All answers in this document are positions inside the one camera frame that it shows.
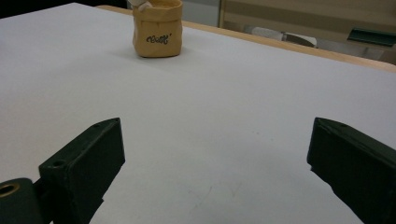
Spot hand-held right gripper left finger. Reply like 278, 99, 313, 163
38, 117, 126, 224

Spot yellow fabric storage bag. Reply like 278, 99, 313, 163
132, 0, 184, 59

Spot beige plush toy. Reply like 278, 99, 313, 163
127, 0, 154, 13

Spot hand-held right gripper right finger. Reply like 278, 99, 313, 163
306, 117, 396, 224

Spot dark green box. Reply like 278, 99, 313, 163
346, 27, 396, 48

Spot white and grey object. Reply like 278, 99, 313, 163
244, 25, 318, 49

